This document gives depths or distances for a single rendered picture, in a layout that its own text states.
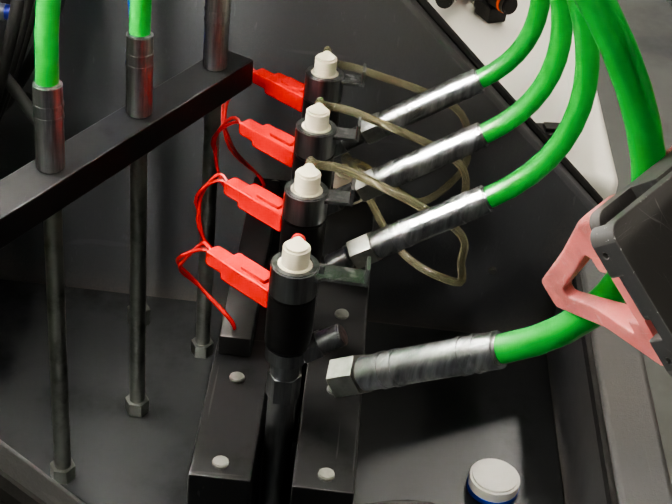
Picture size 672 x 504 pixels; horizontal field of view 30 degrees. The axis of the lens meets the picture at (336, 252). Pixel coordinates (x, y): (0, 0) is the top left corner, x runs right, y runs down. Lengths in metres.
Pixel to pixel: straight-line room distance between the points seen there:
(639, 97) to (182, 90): 0.46
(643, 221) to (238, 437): 0.39
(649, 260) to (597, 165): 0.66
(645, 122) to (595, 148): 0.64
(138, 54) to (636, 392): 0.42
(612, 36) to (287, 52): 0.53
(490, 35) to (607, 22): 0.83
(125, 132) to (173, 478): 0.28
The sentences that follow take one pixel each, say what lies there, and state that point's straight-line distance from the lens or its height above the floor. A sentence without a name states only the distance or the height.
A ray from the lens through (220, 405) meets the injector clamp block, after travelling 0.80.
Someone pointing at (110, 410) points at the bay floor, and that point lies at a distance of 1.02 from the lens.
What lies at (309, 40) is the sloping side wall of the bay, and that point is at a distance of 0.99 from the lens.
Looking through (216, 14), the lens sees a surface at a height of 1.15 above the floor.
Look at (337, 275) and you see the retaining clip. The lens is 0.71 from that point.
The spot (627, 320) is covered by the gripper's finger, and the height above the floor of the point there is 1.22.
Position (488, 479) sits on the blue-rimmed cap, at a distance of 0.98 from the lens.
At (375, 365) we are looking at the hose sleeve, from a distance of 0.61.
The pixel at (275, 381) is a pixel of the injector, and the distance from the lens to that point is 0.76.
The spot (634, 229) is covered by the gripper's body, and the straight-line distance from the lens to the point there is 0.46.
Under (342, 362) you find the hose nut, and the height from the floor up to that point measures 1.12.
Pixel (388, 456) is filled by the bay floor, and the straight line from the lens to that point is 1.00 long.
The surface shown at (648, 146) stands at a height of 1.29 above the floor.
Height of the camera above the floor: 1.52
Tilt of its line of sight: 35 degrees down
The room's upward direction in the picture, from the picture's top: 7 degrees clockwise
